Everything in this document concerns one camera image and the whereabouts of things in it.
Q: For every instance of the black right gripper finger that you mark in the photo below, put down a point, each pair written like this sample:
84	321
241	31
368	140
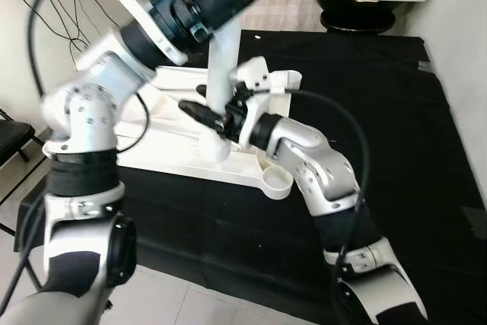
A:
199	111

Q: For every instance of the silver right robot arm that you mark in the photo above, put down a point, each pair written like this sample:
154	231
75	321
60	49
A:
319	165

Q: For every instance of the white lace covered stand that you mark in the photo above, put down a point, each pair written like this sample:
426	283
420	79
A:
285	13

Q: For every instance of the grey tape strip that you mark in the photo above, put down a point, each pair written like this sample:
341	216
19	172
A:
425	66

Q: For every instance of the black chair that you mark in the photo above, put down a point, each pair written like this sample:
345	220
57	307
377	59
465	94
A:
15	135

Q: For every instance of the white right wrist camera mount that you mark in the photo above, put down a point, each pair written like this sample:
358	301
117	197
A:
251	74

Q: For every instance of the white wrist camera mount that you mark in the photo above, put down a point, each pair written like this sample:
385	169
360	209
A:
251	74
133	9

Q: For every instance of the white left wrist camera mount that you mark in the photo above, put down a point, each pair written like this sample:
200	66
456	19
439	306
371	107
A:
133	9

